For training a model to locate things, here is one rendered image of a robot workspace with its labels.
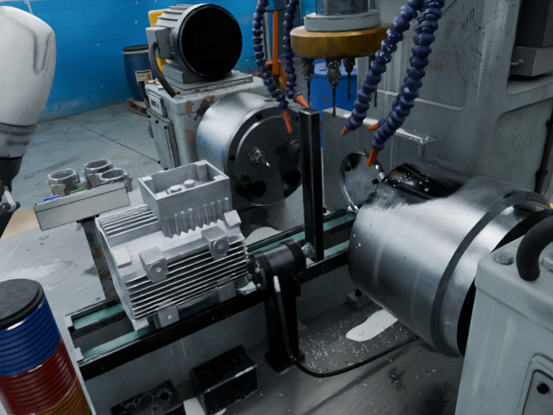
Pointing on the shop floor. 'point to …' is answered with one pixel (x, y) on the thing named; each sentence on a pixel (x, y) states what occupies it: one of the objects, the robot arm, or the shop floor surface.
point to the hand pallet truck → (275, 55)
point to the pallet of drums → (137, 67)
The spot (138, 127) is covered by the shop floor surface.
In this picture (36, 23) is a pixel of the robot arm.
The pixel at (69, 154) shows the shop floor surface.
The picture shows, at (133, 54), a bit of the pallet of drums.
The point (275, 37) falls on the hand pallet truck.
